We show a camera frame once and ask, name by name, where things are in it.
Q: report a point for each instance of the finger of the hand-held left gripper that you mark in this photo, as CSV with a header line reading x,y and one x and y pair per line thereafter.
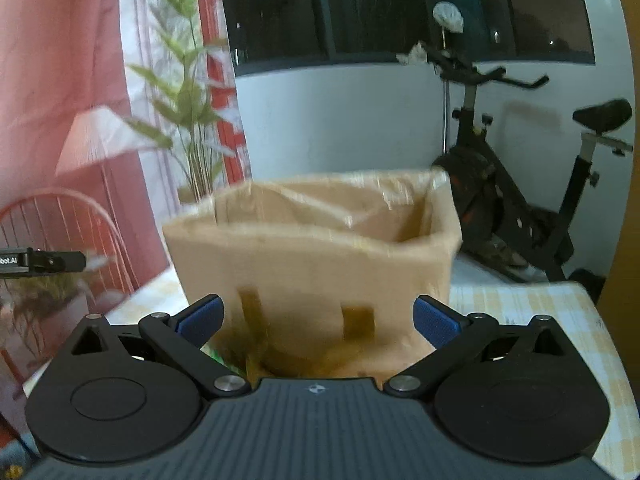
x,y
57,260

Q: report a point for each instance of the metal pole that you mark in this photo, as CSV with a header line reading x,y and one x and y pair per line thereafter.
x,y
445,110

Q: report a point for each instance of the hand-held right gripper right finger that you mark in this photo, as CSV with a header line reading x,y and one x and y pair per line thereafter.
x,y
436,324

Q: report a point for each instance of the green snack packet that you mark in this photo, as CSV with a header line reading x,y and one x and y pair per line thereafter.
x,y
217,356

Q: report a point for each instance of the green artificial plant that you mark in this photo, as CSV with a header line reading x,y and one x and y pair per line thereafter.
x,y
187,90

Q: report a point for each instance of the dark glass window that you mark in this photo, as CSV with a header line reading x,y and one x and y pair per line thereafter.
x,y
400,5

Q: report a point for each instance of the brown cardboard box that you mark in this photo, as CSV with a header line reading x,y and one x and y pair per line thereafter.
x,y
320,270

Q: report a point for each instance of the white plastic bag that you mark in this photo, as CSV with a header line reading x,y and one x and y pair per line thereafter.
x,y
448,16

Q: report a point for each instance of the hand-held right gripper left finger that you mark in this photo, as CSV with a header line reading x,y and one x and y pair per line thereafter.
x,y
201,318

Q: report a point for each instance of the black exercise bike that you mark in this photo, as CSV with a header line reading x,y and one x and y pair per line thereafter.
x,y
505,200

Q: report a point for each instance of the crumpled white cloth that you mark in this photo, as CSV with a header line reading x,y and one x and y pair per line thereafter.
x,y
414,54

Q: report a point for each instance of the yellow checkered tablecloth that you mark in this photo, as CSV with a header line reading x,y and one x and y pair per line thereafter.
x,y
525,302

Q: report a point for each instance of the red and white patterned curtain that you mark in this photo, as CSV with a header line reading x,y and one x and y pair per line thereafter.
x,y
220,110

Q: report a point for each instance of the pink curtain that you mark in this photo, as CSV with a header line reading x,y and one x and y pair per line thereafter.
x,y
55,60

